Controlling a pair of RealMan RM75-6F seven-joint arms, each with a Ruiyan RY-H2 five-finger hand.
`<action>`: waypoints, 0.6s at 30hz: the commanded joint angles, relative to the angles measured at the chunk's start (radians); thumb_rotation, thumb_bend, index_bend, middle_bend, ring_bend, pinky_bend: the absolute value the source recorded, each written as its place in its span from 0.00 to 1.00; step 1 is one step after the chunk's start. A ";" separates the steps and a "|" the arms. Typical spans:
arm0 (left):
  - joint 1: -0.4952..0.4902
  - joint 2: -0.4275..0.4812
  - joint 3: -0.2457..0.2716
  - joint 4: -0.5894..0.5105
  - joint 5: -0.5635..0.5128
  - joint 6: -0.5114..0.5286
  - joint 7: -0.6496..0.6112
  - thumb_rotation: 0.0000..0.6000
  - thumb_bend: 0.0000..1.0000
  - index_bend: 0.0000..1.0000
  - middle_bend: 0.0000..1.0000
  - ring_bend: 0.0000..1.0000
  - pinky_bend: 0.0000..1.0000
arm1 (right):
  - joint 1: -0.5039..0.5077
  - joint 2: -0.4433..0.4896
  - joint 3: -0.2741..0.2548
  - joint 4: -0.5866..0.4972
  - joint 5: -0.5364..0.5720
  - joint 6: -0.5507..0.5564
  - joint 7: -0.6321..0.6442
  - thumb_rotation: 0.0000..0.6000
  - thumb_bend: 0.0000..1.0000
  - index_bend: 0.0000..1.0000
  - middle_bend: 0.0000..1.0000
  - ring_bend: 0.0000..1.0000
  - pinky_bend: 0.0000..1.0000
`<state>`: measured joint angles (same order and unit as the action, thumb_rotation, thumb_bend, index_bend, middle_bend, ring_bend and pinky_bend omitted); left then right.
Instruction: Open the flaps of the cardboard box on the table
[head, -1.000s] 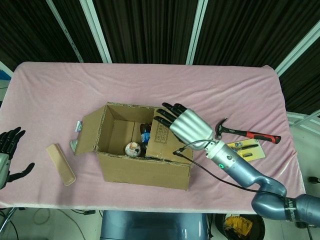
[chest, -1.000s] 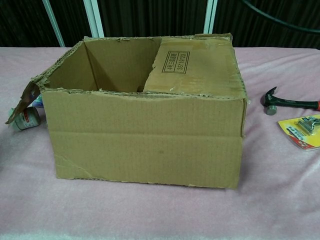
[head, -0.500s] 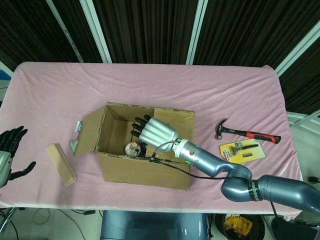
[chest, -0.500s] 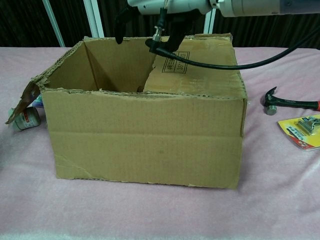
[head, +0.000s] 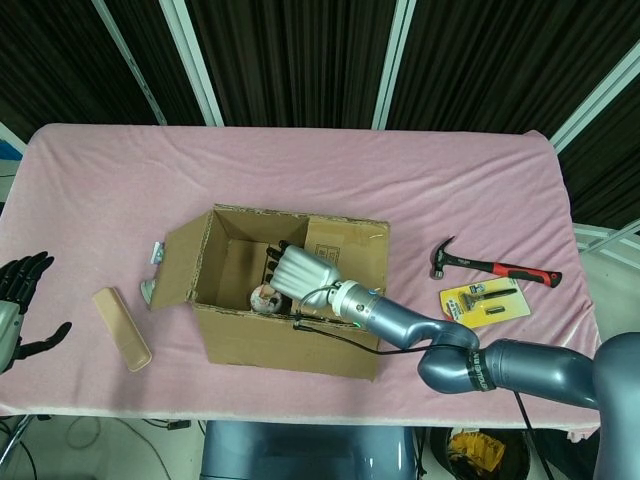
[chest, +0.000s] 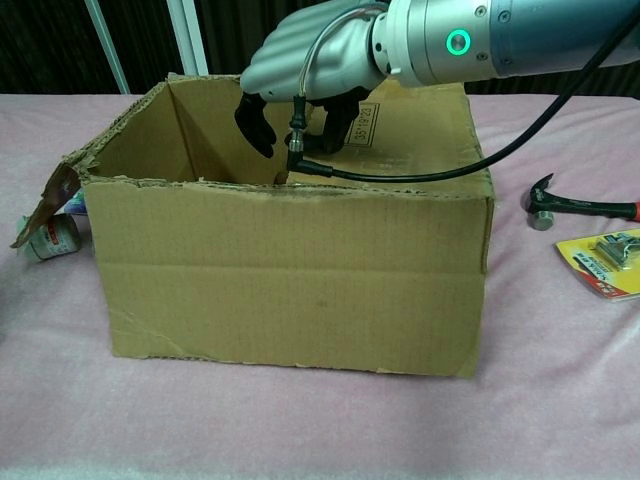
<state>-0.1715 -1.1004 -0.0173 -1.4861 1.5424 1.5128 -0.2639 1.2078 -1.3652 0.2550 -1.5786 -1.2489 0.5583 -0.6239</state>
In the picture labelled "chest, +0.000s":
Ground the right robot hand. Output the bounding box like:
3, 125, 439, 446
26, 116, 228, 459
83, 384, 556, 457
234, 0, 389, 159

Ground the cardboard box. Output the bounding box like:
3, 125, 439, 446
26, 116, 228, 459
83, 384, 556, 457
10, 73, 496, 379

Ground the black red claw hammer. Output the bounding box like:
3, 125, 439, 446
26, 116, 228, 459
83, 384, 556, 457
522, 173, 640, 231

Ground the purple white toothpaste tube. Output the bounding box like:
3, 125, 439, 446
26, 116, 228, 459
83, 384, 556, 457
63, 192, 90, 219

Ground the yellow razor blister pack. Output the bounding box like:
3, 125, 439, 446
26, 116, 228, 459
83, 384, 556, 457
555, 228, 640, 303

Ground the small white cream jar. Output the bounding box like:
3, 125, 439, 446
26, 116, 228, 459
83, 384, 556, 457
17, 214, 81, 261

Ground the pink tablecloth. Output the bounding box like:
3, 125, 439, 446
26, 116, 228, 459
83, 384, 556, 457
0, 92, 640, 480

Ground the wide white frame post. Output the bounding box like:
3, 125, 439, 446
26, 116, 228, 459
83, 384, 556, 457
167, 0, 210, 76

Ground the black right hand cable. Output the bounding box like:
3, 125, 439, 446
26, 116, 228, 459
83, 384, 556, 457
285, 9, 640, 181

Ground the thin white frame post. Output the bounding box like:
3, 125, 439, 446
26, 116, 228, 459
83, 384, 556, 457
83, 0, 132, 95

